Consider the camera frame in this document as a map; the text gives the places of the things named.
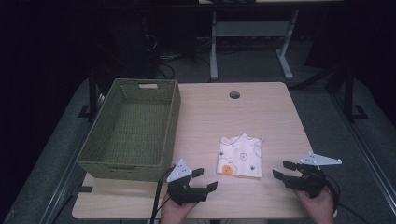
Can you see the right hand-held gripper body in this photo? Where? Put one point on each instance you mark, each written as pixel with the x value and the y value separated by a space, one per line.
pixel 308 182

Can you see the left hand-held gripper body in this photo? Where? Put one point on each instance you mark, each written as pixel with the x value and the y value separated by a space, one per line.
pixel 183 191

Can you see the white patterned cloth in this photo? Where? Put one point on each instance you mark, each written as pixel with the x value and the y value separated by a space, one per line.
pixel 241 157

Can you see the green woven basket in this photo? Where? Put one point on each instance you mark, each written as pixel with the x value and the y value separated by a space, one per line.
pixel 137 133

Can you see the person's left hand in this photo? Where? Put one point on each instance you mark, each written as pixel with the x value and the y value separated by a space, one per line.
pixel 177 213

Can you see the person's right hand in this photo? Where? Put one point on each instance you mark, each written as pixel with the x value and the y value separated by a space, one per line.
pixel 316 208

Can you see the black metal stand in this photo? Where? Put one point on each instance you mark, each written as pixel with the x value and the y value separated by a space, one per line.
pixel 92 93
pixel 349 93

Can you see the black tape strip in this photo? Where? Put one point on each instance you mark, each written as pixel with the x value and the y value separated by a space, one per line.
pixel 84 189

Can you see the grey metal desk frame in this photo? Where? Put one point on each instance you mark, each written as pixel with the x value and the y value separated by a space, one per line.
pixel 252 28

